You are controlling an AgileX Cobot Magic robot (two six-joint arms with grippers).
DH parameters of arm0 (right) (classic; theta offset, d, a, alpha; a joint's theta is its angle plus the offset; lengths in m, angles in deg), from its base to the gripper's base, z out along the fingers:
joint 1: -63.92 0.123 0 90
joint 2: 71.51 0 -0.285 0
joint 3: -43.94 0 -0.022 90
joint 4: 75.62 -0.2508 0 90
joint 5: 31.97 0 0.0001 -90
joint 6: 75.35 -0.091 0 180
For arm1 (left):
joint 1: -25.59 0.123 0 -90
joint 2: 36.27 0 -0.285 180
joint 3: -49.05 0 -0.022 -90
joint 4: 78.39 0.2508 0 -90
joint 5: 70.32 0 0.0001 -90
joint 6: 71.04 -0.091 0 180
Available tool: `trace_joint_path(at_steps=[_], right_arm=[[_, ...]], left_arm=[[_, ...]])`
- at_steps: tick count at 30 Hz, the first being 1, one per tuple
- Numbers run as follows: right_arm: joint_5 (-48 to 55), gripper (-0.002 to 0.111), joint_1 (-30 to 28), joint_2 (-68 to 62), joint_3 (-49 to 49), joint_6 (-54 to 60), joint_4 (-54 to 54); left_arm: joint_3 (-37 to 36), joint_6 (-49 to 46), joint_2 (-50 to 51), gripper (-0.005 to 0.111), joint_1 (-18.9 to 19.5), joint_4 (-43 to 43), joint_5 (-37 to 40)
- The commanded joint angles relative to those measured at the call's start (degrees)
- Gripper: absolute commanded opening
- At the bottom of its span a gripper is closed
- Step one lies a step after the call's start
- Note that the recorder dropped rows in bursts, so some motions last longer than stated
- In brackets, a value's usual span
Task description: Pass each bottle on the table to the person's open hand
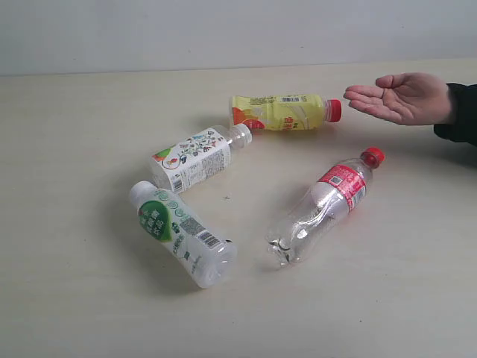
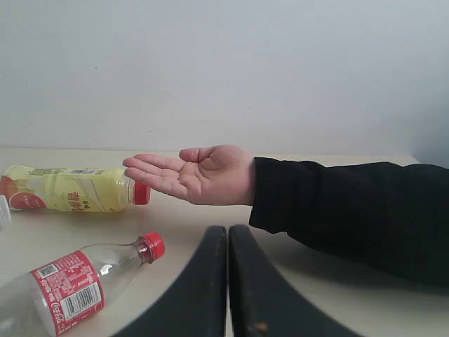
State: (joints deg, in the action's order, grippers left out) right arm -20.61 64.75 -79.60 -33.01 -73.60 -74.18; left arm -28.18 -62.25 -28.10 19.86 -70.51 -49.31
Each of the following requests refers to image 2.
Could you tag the clear cola bottle red label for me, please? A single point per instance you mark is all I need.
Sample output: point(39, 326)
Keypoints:
point(55, 297)

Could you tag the clear bottle floral white label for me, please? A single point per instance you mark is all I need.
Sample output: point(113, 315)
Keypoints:
point(5, 214)

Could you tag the open bare human hand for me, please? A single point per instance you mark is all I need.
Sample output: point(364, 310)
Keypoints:
point(221, 175)

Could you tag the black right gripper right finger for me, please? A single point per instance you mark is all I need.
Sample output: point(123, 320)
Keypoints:
point(263, 303)

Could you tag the yellow juice bottle red cap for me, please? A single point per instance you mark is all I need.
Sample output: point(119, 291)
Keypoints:
point(81, 190)

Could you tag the black sleeved forearm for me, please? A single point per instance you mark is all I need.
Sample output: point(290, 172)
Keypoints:
point(390, 217)

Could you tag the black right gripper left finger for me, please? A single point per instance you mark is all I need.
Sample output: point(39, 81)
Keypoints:
point(196, 302)

